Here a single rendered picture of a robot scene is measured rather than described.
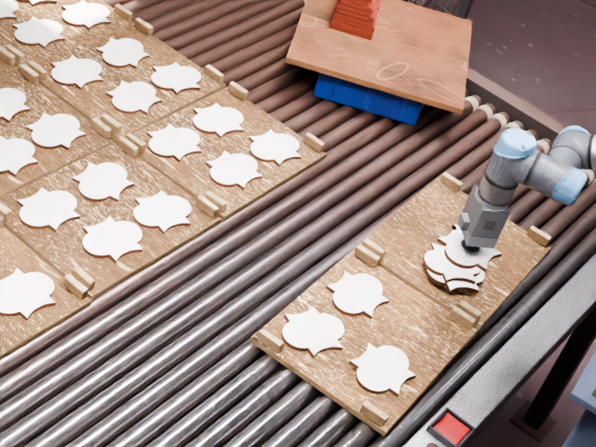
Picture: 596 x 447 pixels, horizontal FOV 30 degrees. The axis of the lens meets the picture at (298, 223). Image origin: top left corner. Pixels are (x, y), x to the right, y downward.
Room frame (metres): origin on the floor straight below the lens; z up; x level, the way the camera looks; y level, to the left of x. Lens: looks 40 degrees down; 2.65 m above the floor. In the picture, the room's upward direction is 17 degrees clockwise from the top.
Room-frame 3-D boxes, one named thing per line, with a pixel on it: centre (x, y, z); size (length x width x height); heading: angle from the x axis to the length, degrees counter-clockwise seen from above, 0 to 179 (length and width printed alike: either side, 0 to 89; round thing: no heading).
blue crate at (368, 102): (2.76, -0.08, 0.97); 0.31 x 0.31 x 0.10; 1
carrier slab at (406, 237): (2.14, -0.39, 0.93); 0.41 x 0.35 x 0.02; 156
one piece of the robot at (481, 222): (1.91, -0.36, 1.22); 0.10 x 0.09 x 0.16; 107
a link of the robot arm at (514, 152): (1.91, -0.38, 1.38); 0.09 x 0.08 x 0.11; 76
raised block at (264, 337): (1.63, -0.02, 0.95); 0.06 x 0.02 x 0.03; 66
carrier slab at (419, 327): (1.76, -0.22, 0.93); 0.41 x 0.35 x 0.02; 156
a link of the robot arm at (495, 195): (1.92, -0.38, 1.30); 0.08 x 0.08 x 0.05
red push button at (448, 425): (1.57, -0.43, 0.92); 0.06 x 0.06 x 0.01; 63
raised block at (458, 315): (1.88, -0.42, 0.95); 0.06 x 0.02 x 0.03; 66
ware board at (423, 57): (2.83, -0.08, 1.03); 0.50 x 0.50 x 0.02; 1
